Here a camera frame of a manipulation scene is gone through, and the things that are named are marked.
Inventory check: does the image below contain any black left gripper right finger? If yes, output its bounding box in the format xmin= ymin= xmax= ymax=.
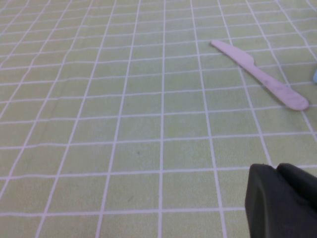
xmin=276 ymin=162 xmax=317 ymax=208

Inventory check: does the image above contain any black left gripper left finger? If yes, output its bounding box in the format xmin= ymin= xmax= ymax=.
xmin=244 ymin=163 xmax=317 ymax=238

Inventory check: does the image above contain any pink plastic knife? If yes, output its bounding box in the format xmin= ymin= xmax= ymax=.
xmin=210 ymin=39 xmax=310 ymax=111

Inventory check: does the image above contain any green checked tablecloth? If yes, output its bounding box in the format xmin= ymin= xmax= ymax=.
xmin=0 ymin=0 xmax=317 ymax=238

